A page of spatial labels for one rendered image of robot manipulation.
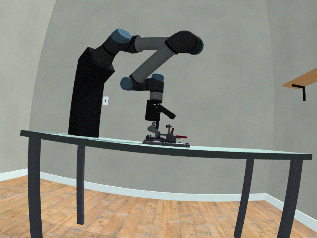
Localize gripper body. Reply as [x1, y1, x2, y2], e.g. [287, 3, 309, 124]
[145, 99, 162, 121]

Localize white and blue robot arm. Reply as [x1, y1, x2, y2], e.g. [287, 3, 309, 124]
[92, 29, 204, 100]

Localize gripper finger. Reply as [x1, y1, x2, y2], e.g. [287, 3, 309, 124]
[147, 115, 160, 138]

